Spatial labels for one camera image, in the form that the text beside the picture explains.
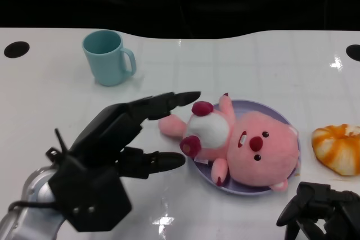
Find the pink plush doll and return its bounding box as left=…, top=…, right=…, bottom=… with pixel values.
left=157, top=92, right=299, bottom=193

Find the black backdrop cloth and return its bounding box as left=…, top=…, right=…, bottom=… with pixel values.
left=0, top=0, right=360, bottom=40

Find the teal plastic mug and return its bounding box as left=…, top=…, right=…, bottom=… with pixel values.
left=82, top=29, right=137, bottom=87

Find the orange white bread toy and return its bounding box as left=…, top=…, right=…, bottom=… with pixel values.
left=311, top=124, right=360, bottom=176

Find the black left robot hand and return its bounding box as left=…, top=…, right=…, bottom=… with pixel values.
left=49, top=91, right=202, bottom=233

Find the purple plastic plate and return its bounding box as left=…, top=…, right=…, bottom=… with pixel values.
left=191, top=99, right=302, bottom=195

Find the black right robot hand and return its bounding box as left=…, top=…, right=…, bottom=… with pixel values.
left=276, top=182, right=360, bottom=240

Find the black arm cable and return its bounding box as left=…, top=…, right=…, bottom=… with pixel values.
left=7, top=200, right=59, bottom=213

